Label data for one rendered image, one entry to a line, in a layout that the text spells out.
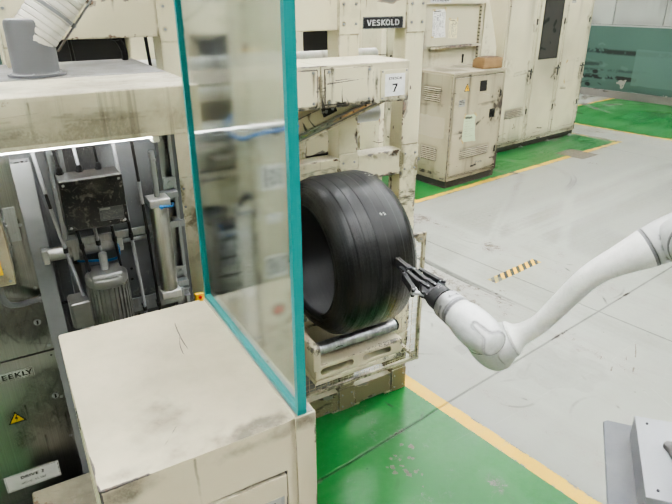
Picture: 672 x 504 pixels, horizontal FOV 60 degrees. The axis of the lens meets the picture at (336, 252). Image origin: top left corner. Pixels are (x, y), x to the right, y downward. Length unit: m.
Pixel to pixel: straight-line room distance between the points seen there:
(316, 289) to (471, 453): 1.20
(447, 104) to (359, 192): 4.64
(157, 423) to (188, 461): 0.12
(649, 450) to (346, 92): 1.51
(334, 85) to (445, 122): 4.47
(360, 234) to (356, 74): 0.62
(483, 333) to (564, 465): 1.59
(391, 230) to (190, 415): 0.93
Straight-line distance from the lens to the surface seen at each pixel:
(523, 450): 3.07
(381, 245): 1.80
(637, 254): 1.57
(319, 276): 2.27
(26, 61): 1.81
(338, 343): 2.00
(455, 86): 6.41
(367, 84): 2.15
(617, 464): 2.13
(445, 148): 6.53
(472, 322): 1.56
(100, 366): 1.37
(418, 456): 2.93
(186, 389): 1.25
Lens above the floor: 2.00
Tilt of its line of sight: 24 degrees down
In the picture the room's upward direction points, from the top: straight up
